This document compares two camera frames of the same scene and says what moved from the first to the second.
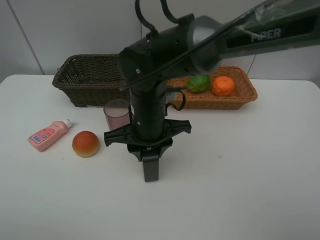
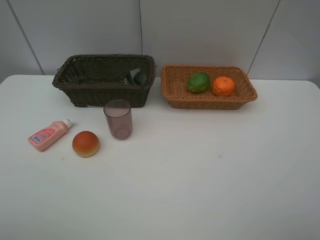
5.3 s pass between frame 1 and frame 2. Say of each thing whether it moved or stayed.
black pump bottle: moved
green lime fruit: stayed
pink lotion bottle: stayed
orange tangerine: stayed
